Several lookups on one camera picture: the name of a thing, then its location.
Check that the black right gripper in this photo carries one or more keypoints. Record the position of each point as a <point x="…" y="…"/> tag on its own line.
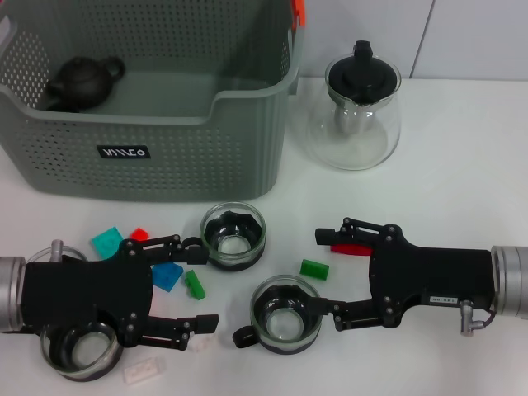
<point x="433" y="276"/>

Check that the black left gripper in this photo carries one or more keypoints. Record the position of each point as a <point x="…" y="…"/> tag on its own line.
<point x="82" y="288"/>

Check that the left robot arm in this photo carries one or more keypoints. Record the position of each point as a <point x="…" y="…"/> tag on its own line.
<point x="10" y="293"/>

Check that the grey-green perforated storage bin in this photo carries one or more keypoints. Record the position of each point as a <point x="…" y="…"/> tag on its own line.
<point x="185" y="165"/>

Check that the green stepped toy brick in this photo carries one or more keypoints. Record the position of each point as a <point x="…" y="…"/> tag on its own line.
<point x="194" y="285"/>

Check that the long dark red brick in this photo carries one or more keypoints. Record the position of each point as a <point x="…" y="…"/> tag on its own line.
<point x="350" y="250"/>

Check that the green rectangular toy brick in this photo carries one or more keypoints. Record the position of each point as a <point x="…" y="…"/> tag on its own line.
<point x="313" y="269"/>

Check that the blue flat toy brick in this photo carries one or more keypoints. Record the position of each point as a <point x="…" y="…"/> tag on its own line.
<point x="167" y="278"/>

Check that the clear white toy brick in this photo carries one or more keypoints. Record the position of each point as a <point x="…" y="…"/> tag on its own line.
<point x="204" y="342"/>

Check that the small red sloped brick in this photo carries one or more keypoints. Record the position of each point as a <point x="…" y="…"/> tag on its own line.
<point x="139" y="234"/>

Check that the white rectangular toy brick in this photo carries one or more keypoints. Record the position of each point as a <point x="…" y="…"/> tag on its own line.
<point x="142" y="371"/>

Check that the teal flat toy brick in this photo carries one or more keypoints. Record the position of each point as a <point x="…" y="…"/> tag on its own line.
<point x="105" y="243"/>

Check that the clear glass teapot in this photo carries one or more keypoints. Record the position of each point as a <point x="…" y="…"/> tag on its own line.
<point x="354" y="148"/>

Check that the black teapot lid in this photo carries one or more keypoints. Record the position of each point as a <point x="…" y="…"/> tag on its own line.
<point x="359" y="74"/>

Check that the dark clay teapot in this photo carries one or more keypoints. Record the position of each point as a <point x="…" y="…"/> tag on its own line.
<point x="82" y="82"/>

